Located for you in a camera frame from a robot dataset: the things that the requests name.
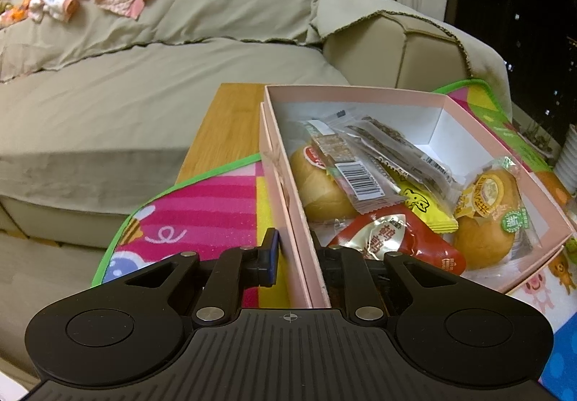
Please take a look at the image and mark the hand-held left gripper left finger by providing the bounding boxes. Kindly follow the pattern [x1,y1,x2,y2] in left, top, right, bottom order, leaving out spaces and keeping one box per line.
[124,227,281,326]

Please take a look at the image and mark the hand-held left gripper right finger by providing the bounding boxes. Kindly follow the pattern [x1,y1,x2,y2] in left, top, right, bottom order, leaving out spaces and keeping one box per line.
[313,235,455,324]

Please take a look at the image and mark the pink cardboard box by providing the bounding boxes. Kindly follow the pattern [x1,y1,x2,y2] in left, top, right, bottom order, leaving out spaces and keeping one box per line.
[261,84,576,309]

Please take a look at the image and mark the red snack packet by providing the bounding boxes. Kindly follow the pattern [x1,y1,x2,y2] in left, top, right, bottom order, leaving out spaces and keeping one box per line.
[327,202,468,276]

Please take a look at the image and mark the clear barcode snack packet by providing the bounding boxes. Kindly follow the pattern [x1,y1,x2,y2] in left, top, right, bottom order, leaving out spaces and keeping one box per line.
[305,119,403,215]

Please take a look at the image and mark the yellow cartoon snack packet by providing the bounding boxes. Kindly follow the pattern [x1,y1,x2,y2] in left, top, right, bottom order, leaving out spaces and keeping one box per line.
[387,167,459,233]

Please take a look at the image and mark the clear brown stick packet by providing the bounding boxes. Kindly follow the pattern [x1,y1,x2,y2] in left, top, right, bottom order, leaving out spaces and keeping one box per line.
[383,144,466,203]
[332,109,422,167]

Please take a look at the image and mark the colourful cartoon play mat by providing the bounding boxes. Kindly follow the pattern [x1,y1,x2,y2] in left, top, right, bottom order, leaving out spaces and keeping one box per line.
[92,79,577,399]

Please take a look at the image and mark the red label bread packet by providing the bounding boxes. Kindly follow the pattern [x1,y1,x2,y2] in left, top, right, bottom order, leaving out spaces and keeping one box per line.
[288,145,361,222]

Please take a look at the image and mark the green label bread packet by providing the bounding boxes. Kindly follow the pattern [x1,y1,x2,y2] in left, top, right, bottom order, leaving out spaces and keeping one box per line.
[452,157,538,272]

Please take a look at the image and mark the beige sofa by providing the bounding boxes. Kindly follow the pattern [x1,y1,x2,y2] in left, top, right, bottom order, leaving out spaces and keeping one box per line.
[0,0,513,248]

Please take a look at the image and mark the khaki sofa cover cloth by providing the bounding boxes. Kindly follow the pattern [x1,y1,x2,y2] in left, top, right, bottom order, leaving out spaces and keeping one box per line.
[0,0,512,203]

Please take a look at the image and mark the white ribbed container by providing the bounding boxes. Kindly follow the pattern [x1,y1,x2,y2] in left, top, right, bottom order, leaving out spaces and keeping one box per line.
[554,123,577,195]

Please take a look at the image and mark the small orange toys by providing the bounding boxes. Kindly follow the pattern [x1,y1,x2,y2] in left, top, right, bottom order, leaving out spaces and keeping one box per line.
[0,0,33,28]

